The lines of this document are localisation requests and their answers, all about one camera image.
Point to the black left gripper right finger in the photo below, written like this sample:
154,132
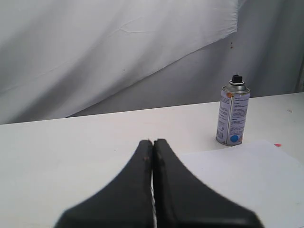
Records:
183,201

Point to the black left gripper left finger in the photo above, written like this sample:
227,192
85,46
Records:
125,202

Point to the silver spray can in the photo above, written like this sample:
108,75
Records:
232,112

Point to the white paper stack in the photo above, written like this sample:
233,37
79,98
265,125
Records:
257,176

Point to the white backdrop cloth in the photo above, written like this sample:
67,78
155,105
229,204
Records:
63,58

